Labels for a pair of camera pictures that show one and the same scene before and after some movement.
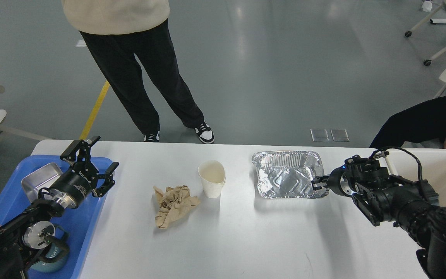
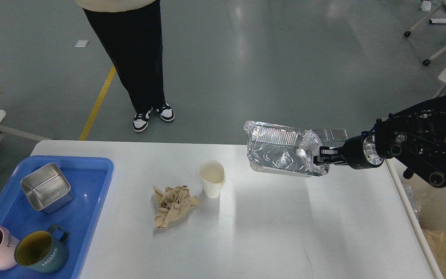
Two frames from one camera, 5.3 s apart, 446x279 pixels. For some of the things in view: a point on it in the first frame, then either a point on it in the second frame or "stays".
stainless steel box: x=44 y=178 stays
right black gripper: x=333 y=179 → x=360 y=152
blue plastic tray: x=80 y=224 stays
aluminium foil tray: x=288 y=174 → x=270 y=146
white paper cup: x=213 y=174 stays
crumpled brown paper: x=175 y=203 stays
